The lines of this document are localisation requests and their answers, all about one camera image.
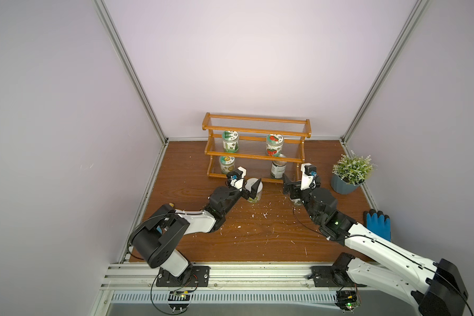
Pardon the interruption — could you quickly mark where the metal can green label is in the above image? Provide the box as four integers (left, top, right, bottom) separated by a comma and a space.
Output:
271, 154, 287, 179

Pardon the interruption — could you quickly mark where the strawberry seed jar red label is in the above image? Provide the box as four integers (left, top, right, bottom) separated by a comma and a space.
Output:
266, 134, 284, 157

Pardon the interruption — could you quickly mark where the mimosa seed jar green label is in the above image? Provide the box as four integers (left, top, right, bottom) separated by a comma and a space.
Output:
222, 130, 239, 153

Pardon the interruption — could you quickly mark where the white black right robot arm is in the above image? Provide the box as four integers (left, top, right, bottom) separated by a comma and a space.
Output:
283, 171, 471, 315

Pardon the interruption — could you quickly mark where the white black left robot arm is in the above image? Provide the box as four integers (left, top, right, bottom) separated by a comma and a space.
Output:
128, 176, 261, 284

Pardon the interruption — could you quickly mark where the sunflower seed jar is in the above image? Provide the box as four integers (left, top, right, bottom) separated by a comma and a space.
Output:
219, 156, 235, 175

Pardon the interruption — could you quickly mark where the orange wooden three-tier shelf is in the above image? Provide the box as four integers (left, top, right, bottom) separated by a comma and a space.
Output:
202, 113, 312, 183

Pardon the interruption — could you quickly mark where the blue-grey plant pot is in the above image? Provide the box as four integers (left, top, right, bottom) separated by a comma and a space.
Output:
330, 175, 361, 195

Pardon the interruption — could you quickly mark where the green artificial plant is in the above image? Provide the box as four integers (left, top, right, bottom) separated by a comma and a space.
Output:
333, 151, 376, 185

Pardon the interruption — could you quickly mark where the blue black work glove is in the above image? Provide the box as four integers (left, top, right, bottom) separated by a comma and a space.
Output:
363, 209, 391, 242

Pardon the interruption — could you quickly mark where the left controller board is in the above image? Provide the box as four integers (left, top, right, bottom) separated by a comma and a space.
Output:
167, 290, 192, 315

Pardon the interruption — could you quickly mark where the controller board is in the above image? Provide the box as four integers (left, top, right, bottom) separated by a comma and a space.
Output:
335, 290, 361, 313
167, 290, 192, 315

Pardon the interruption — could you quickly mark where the right controller board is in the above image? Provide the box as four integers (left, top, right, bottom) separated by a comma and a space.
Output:
335, 290, 361, 313

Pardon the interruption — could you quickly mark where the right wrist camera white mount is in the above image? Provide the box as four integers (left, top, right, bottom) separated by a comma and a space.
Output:
300, 163, 317, 190

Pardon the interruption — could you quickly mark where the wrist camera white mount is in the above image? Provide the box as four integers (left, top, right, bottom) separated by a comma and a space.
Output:
226, 167, 247, 191
300, 163, 317, 190

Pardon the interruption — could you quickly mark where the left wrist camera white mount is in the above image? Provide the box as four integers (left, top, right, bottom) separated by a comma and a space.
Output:
226, 167, 247, 191

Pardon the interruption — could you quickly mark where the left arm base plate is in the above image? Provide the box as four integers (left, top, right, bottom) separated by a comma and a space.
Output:
155, 265, 211, 288

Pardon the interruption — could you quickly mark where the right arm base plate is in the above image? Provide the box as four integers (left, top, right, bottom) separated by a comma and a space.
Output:
306, 253, 356, 288

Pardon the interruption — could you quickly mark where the aluminium front rail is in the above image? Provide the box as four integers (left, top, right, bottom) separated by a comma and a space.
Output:
99, 262, 331, 292

